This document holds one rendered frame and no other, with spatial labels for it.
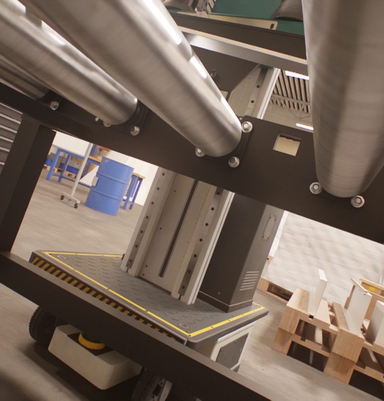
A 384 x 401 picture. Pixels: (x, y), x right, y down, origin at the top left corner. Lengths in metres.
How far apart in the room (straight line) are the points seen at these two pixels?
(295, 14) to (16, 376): 1.42
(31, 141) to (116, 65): 0.78
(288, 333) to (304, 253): 1.90
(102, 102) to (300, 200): 0.51
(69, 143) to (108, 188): 1.06
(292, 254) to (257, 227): 2.85
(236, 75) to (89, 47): 0.61
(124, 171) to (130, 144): 5.27
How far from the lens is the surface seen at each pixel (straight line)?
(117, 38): 0.43
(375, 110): 0.33
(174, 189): 1.53
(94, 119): 1.13
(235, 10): 1.65
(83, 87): 0.84
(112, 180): 6.27
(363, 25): 0.22
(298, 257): 4.30
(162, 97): 0.55
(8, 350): 1.48
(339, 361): 2.52
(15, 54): 0.73
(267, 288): 4.43
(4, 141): 3.07
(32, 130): 1.23
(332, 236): 4.15
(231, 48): 0.58
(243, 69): 1.01
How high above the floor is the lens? 0.68
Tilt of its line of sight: 2 degrees up
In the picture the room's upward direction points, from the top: 20 degrees clockwise
